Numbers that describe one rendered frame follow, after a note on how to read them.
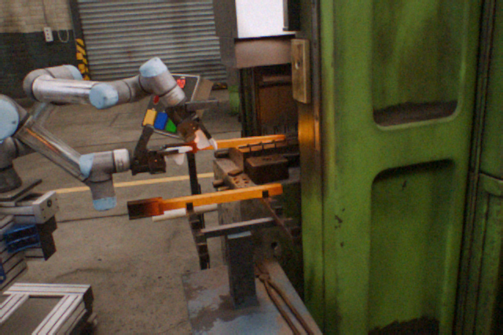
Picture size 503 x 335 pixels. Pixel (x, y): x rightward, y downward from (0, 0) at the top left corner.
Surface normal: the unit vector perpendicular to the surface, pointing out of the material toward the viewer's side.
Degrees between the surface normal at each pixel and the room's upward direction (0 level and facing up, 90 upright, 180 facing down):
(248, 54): 90
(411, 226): 90
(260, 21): 90
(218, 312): 0
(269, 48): 90
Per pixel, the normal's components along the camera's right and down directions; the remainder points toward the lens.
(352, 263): 0.29, 0.29
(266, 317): -0.07, -0.95
